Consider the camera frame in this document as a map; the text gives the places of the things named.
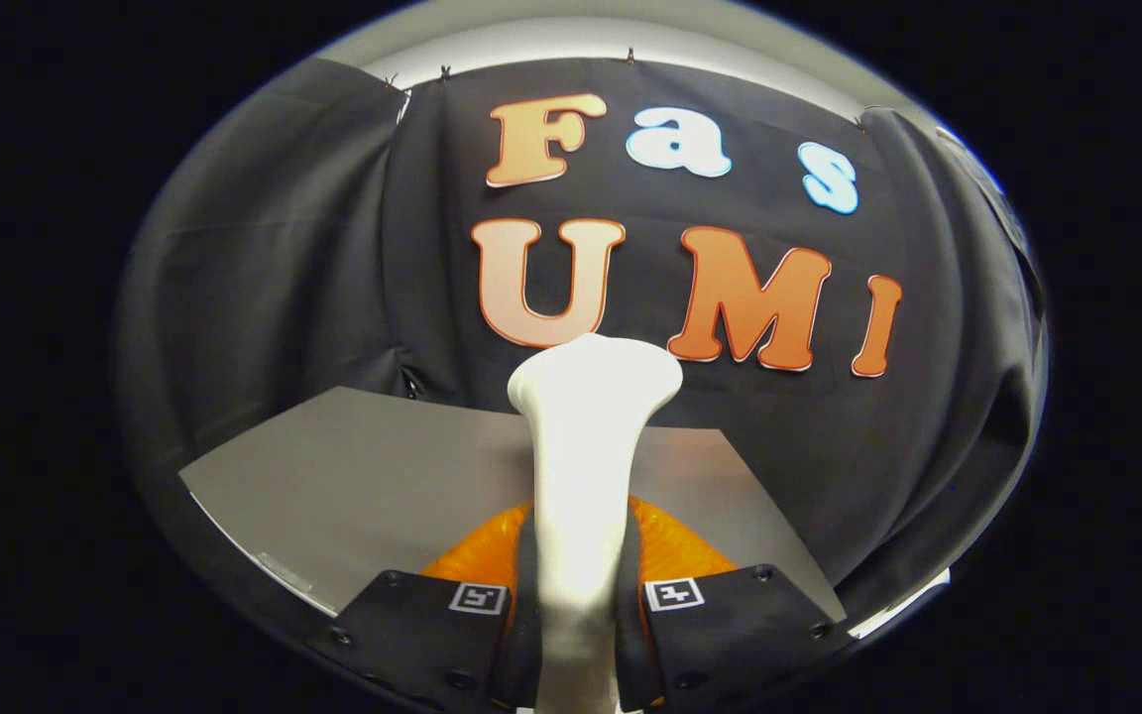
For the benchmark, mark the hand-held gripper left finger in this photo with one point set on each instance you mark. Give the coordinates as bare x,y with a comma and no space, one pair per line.
412,635

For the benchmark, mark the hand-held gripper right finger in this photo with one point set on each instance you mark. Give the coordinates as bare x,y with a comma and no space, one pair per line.
730,635

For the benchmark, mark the white garment steamer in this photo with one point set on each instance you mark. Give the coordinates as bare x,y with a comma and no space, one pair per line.
586,446

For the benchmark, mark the grey cabinet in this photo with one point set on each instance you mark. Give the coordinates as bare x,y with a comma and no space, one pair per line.
353,476

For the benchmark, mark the white table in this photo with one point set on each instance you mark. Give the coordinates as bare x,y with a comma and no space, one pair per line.
903,600

